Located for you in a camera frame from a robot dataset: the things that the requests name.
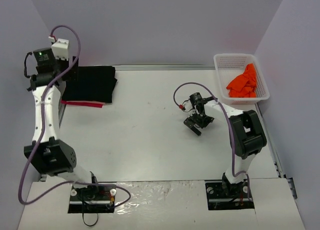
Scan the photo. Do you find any black t-shirt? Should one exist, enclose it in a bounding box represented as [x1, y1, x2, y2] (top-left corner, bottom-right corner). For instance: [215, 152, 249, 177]
[62, 65, 118, 104]

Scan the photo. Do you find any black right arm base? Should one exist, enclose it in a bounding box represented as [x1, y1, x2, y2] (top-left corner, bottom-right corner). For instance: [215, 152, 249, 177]
[205, 180, 255, 211]

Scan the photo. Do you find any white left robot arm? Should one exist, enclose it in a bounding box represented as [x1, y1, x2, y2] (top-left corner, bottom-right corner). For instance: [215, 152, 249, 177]
[24, 46, 101, 199]

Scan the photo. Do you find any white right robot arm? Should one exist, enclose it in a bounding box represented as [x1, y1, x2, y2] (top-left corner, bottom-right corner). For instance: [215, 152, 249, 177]
[179, 92, 267, 197]

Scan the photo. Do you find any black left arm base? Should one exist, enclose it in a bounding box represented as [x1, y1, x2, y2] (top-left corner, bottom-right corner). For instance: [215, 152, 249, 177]
[68, 185, 117, 214]

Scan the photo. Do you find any folded red t-shirt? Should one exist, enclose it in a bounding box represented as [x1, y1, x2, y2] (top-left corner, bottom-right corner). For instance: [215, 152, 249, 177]
[61, 100, 104, 108]

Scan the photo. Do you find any orange t-shirt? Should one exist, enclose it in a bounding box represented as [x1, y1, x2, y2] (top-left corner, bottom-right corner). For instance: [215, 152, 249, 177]
[226, 63, 257, 98]

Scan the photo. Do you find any white plastic basket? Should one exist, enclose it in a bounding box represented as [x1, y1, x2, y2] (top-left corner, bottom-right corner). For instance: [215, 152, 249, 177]
[213, 53, 270, 105]

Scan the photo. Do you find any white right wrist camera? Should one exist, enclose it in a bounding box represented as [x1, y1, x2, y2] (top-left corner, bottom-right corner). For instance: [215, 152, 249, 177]
[178, 100, 196, 116]

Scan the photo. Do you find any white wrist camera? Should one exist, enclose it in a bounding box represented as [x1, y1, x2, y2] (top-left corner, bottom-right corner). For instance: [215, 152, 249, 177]
[48, 36, 70, 61]
[178, 100, 196, 116]

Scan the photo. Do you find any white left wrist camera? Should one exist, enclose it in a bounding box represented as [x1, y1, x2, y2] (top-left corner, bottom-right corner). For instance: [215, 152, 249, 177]
[48, 36, 70, 61]

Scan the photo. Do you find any thin black cable loop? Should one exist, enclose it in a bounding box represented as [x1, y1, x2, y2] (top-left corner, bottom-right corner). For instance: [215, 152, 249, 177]
[82, 204, 99, 227]

